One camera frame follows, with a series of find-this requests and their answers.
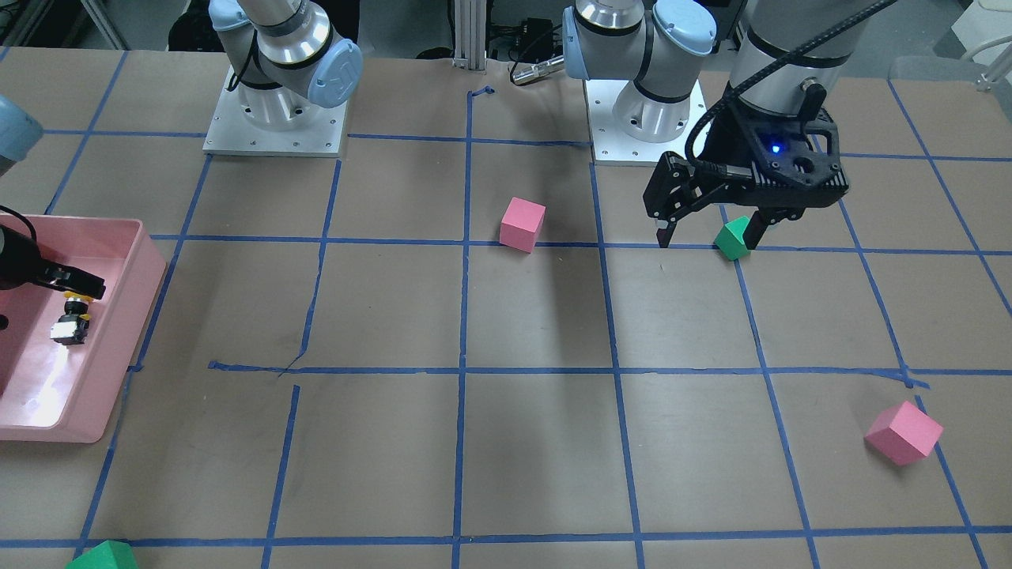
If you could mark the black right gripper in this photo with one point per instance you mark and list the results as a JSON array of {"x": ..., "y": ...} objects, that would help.
[{"x": 17, "y": 258}]

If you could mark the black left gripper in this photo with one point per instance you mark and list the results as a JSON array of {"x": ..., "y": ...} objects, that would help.
[{"x": 721, "y": 144}]

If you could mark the yellow mushroom push button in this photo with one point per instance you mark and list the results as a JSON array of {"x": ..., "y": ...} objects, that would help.
[{"x": 73, "y": 326}]

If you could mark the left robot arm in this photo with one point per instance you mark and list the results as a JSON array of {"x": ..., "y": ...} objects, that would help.
[{"x": 788, "y": 62}]

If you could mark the green cube near arm base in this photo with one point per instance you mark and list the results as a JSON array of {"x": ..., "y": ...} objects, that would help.
[{"x": 730, "y": 241}]

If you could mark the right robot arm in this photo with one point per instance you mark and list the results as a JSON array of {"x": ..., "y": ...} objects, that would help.
[{"x": 292, "y": 76}]

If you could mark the pink plastic bin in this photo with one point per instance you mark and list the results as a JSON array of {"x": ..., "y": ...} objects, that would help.
[{"x": 64, "y": 356}]

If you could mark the pink cube near centre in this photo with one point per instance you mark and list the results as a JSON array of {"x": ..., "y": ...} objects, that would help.
[{"x": 521, "y": 224}]

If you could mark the pink cube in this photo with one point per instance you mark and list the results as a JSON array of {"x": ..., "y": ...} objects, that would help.
[
  {"x": 904, "y": 434},
  {"x": 521, "y": 224}
]

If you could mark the green cube near bin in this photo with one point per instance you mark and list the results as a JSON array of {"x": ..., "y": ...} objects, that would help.
[{"x": 107, "y": 555}]

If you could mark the pink cube far side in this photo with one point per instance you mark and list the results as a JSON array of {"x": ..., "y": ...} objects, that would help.
[{"x": 904, "y": 434}]

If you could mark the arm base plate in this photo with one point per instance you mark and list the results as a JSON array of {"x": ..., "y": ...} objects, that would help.
[
  {"x": 273, "y": 123},
  {"x": 628, "y": 129}
]

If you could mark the aluminium frame post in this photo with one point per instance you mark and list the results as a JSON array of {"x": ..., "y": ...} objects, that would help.
[{"x": 470, "y": 30}]

